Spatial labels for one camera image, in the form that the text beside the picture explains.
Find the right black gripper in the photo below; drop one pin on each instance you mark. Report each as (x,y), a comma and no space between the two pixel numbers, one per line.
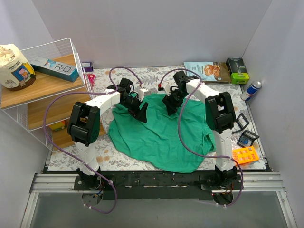
(172,100)

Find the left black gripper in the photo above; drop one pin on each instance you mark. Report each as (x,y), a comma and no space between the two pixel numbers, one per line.
(137,107)

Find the green garment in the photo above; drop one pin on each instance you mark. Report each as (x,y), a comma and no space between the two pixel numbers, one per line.
(167,142)

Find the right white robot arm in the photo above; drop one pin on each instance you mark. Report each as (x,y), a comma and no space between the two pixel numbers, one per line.
(219,113)

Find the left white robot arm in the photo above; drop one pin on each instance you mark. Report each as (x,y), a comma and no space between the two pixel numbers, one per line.
(84,124)

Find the light blue snack bag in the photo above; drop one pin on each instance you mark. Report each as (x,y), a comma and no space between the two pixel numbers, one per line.
(210,72)

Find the floral table mat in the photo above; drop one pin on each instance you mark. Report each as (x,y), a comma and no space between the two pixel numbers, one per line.
(112,160)

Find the pink box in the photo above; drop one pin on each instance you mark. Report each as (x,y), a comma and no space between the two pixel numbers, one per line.
(92,79)

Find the purple box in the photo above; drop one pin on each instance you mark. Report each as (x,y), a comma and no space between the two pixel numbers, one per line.
(88,66)

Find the green black box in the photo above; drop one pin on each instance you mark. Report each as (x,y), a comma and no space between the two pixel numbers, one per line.
(237,70)

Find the yellow box under shelf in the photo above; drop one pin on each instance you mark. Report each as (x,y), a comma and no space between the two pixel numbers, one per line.
(58,126)

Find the blue energy drink can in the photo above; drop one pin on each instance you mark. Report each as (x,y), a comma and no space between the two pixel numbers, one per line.
(251,90)

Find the orange box right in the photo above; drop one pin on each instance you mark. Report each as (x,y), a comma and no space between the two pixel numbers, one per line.
(245,155)

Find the wooden shelf unit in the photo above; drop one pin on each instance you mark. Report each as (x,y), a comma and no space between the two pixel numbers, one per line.
(49,100)

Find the white blue toothpaste box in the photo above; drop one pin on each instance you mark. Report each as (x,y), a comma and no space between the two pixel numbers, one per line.
(54,68)

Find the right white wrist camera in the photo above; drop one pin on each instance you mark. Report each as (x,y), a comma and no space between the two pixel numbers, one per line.
(166,88)

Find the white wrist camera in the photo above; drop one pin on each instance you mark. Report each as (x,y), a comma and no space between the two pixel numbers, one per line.
(143,92)
(166,88)

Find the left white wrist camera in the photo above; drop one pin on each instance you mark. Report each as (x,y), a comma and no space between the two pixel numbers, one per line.
(143,92)

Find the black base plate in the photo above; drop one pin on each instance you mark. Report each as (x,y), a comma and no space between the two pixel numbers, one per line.
(130,185)

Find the white wire basket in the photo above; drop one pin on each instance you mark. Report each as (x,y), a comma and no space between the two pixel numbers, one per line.
(61,50)

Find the aluminium rail frame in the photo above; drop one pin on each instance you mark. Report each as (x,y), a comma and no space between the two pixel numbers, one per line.
(53,203)

